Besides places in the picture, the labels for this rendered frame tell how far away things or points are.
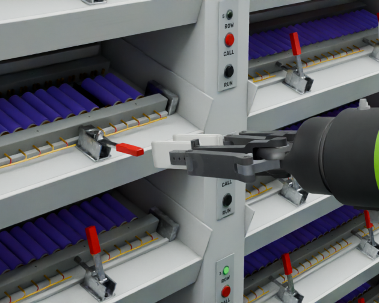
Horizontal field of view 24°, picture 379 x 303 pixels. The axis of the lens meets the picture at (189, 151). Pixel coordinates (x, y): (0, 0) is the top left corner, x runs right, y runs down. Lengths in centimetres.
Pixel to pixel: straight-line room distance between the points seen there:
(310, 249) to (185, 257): 43
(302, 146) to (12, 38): 33
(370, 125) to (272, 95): 57
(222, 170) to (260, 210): 53
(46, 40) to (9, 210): 19
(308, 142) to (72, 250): 44
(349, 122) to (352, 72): 72
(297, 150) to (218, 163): 9
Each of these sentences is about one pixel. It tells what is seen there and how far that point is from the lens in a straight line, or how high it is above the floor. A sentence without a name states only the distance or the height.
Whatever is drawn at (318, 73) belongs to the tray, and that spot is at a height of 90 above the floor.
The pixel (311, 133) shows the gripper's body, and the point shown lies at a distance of 82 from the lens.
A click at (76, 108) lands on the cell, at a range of 112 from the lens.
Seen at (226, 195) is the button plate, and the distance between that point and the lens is 125.
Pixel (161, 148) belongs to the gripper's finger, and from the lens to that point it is 96.
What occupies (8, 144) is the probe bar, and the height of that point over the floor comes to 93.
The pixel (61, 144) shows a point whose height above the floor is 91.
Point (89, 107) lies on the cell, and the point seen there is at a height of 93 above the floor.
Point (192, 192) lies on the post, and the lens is 123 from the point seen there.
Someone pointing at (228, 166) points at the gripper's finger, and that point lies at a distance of 85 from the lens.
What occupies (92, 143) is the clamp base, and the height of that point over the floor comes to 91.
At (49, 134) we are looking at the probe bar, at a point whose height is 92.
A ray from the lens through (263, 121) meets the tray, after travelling 130.
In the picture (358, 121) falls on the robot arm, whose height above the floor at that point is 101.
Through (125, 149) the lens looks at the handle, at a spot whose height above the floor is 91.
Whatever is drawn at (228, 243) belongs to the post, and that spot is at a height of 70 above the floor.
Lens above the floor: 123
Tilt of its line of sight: 18 degrees down
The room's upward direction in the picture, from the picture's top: straight up
